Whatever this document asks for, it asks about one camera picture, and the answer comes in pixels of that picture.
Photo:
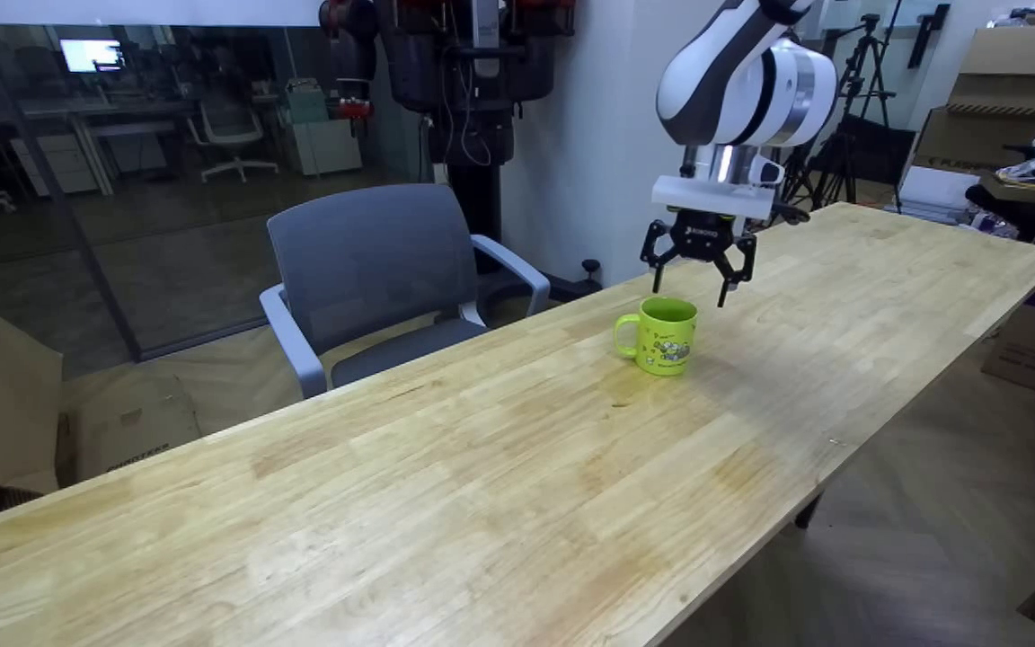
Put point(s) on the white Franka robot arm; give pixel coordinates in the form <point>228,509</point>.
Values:
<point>744,86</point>

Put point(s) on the grey chair with white arms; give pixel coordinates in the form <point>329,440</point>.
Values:
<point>362,258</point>

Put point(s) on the white frosted glass strip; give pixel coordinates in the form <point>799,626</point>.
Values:
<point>144,11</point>

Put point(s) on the white drawer cabinet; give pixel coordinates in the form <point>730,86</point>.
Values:
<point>324,147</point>

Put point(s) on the black camera tripod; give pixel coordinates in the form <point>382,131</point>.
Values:
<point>863,65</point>

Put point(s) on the computer monitor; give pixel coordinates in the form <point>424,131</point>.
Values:
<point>93,57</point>

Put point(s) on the office desk behind glass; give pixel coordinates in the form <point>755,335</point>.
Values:
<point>97,120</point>

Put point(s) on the black chair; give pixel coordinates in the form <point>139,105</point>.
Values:
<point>871,148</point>

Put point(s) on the tall tan cardboard box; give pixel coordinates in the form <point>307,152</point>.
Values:
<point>1009,92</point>

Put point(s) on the red and black pedestal robot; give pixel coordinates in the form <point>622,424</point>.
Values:
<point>469,75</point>

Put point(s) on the white office chair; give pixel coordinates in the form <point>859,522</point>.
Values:
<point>233,126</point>

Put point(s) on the flat cardboard box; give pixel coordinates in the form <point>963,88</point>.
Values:
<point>127,419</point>

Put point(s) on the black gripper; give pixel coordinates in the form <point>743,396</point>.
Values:
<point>706,235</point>

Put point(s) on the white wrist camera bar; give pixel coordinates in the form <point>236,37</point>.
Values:
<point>708,199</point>

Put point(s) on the white box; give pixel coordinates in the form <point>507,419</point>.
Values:
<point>935,193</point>

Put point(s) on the black device on wall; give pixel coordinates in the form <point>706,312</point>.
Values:
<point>930,34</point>

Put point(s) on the green ceramic mug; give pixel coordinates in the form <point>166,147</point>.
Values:
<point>665,344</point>

